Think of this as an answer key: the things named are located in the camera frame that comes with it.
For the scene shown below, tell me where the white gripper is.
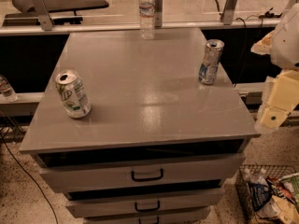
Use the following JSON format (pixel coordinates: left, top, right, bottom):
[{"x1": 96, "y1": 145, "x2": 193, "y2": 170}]
[{"x1": 250, "y1": 3, "x2": 299, "y2": 134}]

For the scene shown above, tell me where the silver blue redbull can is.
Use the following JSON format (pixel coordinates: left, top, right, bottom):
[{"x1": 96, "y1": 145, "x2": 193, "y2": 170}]
[{"x1": 198, "y1": 39, "x2": 224, "y2": 85}]

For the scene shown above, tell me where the clear plastic water bottle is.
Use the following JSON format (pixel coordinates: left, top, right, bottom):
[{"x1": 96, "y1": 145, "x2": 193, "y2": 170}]
[{"x1": 139, "y1": 0, "x2": 155, "y2": 39}]

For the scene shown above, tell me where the green white 7up can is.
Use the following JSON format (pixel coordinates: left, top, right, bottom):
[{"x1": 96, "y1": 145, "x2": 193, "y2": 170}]
[{"x1": 55, "y1": 70, "x2": 91, "y2": 119}]

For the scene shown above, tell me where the plastic bottle at left edge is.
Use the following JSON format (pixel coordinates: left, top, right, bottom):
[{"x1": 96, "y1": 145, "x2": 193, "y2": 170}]
[{"x1": 0, "y1": 75, "x2": 18, "y2": 102}]

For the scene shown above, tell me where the green white snack bag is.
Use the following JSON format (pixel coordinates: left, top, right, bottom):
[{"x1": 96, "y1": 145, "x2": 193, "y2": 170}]
[{"x1": 279, "y1": 173, "x2": 299, "y2": 210}]

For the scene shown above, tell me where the red snack bag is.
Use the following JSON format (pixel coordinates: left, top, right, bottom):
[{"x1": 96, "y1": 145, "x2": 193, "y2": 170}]
[{"x1": 266, "y1": 176, "x2": 294, "y2": 203}]

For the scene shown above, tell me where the top grey drawer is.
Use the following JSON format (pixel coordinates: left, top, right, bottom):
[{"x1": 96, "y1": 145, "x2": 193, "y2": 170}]
[{"x1": 40, "y1": 153, "x2": 245, "y2": 193}]

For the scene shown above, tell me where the grey drawer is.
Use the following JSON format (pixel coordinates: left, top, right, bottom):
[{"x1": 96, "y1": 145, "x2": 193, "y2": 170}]
[
  {"x1": 83, "y1": 206, "x2": 210, "y2": 224},
  {"x1": 40, "y1": 153, "x2": 245, "y2": 193},
  {"x1": 66, "y1": 188, "x2": 224, "y2": 219}
]

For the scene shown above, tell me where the dark blue snack bag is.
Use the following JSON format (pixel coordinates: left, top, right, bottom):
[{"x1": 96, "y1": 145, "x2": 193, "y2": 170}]
[{"x1": 248, "y1": 177, "x2": 272, "y2": 211}]

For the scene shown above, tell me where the tan snack bag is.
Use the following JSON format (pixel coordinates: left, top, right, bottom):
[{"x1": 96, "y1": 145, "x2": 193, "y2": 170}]
[{"x1": 257, "y1": 196, "x2": 299, "y2": 224}]

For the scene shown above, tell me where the grey drawer cabinet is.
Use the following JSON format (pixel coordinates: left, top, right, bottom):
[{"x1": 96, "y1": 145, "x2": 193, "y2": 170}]
[{"x1": 19, "y1": 27, "x2": 261, "y2": 224}]

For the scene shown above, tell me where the bottom grey drawer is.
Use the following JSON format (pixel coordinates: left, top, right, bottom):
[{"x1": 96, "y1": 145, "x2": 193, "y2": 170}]
[{"x1": 83, "y1": 206, "x2": 210, "y2": 224}]

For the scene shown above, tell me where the middle grey drawer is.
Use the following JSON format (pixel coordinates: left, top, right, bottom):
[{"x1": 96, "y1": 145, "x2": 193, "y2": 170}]
[{"x1": 66, "y1": 188, "x2": 224, "y2": 219}]

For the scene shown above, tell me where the right metal bracket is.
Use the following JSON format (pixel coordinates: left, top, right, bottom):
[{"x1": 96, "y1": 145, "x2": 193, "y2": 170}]
[{"x1": 221, "y1": 0, "x2": 237, "y2": 25}]

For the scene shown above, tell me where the metal bracket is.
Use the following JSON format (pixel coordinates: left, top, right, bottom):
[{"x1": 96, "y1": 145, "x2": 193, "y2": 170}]
[
  {"x1": 32, "y1": 0, "x2": 54, "y2": 31},
  {"x1": 155, "y1": 0, "x2": 163, "y2": 27},
  {"x1": 221, "y1": 0, "x2": 237, "y2": 25}
]

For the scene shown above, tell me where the wire basket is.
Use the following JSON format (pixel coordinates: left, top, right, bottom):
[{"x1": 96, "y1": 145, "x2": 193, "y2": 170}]
[{"x1": 235, "y1": 164, "x2": 296, "y2": 224}]

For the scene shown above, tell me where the middle metal bracket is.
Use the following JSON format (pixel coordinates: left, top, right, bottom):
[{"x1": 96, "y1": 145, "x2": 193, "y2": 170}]
[{"x1": 155, "y1": 0, "x2": 163, "y2": 27}]

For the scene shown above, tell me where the left metal bracket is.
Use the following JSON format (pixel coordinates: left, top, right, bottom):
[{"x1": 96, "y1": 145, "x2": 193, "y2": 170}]
[{"x1": 32, "y1": 0, "x2": 54, "y2": 31}]

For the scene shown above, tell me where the black floor cable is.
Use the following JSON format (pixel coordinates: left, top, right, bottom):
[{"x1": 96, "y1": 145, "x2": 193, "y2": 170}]
[{"x1": 0, "y1": 131, "x2": 60, "y2": 224}]

